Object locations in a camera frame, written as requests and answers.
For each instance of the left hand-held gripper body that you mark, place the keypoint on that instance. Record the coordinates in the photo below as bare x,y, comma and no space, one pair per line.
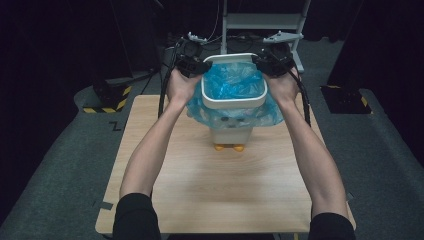
188,58

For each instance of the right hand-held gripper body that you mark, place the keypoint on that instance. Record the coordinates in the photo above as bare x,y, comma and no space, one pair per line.
278,58

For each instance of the blue plastic bag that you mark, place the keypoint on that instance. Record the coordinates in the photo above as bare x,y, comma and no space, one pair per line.
230,83

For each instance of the white cartoon face trash bin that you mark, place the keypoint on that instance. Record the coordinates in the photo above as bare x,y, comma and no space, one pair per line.
233,136

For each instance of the person's left hand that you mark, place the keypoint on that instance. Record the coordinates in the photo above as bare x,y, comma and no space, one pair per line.
181,86

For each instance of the person's right hand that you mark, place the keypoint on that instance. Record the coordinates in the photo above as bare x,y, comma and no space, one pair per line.
283,88

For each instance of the white metal stand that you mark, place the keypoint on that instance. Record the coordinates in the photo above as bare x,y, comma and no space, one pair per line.
263,20

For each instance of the black base with yellow stripes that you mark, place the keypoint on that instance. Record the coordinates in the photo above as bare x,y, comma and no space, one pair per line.
343,100
110,95

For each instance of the grey tape piece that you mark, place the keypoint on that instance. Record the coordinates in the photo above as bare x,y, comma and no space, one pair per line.
350,196
104,205

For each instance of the person's black left sleeve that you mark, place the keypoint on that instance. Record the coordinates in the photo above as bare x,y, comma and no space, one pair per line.
136,218

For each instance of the person's black sleeve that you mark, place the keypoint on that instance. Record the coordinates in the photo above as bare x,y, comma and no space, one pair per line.
136,218
331,228

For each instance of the person's black right sleeve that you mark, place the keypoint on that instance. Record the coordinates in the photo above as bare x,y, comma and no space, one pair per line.
331,228

